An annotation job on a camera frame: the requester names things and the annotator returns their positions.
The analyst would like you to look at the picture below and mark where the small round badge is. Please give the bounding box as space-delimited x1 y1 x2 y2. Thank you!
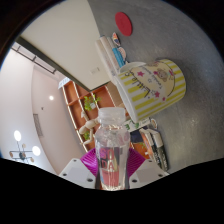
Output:
118 46 128 60
111 32 122 48
149 118 158 130

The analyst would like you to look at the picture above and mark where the white wall poster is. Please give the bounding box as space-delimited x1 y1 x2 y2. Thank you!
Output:
58 77 72 90

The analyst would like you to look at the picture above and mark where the stack of dark books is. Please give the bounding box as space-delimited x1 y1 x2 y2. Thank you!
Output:
143 128 169 173

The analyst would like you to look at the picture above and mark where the tall green white carton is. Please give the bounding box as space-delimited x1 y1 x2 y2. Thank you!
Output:
123 118 151 132

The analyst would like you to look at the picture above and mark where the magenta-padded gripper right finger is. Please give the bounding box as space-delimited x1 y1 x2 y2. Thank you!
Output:
126 147 170 190

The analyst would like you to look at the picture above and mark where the branched ceiling lamp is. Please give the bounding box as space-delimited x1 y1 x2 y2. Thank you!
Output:
8 129 42 164

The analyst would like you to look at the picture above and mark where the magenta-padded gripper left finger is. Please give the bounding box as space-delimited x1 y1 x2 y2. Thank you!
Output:
58 147 100 190

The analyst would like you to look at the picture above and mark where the clear plastic drink bottle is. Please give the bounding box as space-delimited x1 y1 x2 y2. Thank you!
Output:
94 107 131 192

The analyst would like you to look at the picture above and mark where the ceiling air vent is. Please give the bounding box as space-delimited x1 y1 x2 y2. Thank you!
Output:
33 113 44 138

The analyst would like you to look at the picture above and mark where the black curtain rail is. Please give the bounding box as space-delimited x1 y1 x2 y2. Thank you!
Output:
9 41 58 75

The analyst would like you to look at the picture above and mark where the dark blue chair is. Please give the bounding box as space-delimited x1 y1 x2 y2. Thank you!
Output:
129 130 150 148

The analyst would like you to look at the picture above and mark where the orange wooden shelf unit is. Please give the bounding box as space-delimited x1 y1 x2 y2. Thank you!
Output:
61 79 151 158

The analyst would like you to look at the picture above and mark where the yellow striped white mug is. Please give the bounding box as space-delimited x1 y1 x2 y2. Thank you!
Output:
114 58 187 124

